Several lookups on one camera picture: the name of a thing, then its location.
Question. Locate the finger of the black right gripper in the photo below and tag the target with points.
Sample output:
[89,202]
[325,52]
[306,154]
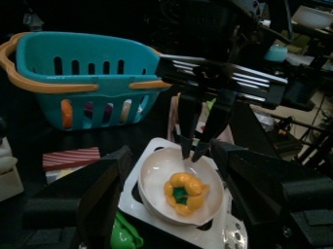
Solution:
[188,123]
[217,126]

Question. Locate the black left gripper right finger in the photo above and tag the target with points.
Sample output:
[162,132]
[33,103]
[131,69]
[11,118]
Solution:
[277,201]

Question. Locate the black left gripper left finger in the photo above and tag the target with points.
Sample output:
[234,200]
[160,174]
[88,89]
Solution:
[73,204]

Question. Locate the yellow bell pepper toy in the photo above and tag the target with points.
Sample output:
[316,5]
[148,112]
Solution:
[186,193]

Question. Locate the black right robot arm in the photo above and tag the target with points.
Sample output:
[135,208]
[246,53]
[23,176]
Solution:
[199,26]

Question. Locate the white toy stove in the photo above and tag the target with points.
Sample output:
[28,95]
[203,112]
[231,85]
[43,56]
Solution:
[134,201]

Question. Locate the red striped cloth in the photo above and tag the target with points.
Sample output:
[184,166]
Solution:
[71,158]

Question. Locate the cream toy food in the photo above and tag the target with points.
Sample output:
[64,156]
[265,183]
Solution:
[126,111]

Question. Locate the green toy pepper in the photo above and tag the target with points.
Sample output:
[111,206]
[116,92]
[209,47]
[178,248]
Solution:
[126,235]

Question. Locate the teal cup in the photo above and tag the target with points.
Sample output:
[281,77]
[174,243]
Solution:
[275,53]

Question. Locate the white toy appliance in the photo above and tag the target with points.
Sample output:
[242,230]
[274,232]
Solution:
[8,178]

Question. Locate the white toy pan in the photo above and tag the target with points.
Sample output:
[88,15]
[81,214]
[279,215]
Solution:
[155,175]

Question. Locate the purple toy food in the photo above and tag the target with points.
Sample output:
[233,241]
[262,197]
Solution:
[88,109]

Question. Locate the orange toy food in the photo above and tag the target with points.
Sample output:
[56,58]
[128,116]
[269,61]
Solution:
[65,113]

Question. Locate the white bowl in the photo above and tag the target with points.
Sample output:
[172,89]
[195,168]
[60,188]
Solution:
[313,16]

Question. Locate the small grey clip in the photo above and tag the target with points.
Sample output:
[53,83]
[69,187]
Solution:
[33,21]

